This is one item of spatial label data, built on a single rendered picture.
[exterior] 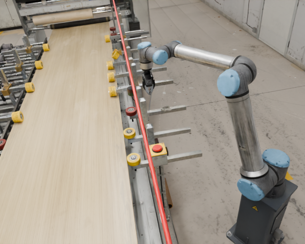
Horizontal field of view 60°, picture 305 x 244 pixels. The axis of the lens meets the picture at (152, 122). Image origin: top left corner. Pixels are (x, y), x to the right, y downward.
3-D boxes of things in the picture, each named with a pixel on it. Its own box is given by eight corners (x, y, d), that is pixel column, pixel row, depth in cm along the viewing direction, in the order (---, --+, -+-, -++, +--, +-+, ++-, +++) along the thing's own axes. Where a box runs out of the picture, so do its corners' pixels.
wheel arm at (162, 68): (166, 68, 238) (165, 65, 236) (167, 70, 236) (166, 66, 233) (110, 77, 234) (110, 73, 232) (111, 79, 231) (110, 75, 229)
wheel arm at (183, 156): (200, 154, 166) (200, 148, 163) (202, 158, 163) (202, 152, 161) (131, 166, 162) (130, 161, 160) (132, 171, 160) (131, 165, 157)
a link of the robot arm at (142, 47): (143, 47, 166) (133, 43, 172) (145, 65, 173) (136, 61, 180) (154, 42, 170) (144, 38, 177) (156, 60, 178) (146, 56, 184)
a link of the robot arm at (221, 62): (268, 57, 131) (173, 36, 176) (253, 66, 125) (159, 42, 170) (266, 79, 137) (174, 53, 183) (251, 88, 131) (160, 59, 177)
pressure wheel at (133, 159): (134, 163, 167) (131, 150, 160) (144, 168, 163) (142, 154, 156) (126, 172, 162) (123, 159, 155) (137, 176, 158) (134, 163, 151)
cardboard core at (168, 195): (165, 176, 250) (173, 202, 226) (166, 181, 254) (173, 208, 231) (157, 177, 249) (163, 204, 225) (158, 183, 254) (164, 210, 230)
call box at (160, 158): (164, 155, 122) (163, 142, 117) (168, 165, 116) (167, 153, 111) (149, 157, 121) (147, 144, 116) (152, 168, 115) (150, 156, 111)
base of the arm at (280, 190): (263, 170, 179) (265, 159, 173) (290, 186, 167) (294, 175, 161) (246, 185, 170) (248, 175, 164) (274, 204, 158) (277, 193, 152)
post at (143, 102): (151, 154, 188) (144, 96, 159) (152, 157, 185) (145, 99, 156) (146, 155, 188) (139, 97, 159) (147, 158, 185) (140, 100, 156)
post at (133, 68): (142, 114, 228) (135, 62, 199) (142, 116, 225) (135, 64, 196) (138, 114, 227) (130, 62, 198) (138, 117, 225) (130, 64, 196)
